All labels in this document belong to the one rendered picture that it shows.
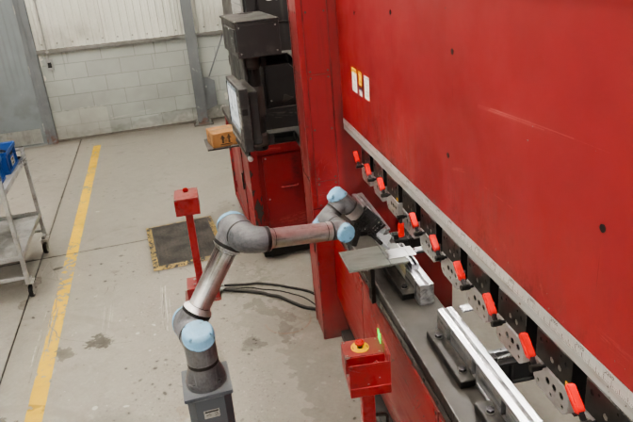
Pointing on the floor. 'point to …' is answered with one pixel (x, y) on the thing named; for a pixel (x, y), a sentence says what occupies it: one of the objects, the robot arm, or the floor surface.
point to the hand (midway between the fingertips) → (384, 245)
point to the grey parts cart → (20, 227)
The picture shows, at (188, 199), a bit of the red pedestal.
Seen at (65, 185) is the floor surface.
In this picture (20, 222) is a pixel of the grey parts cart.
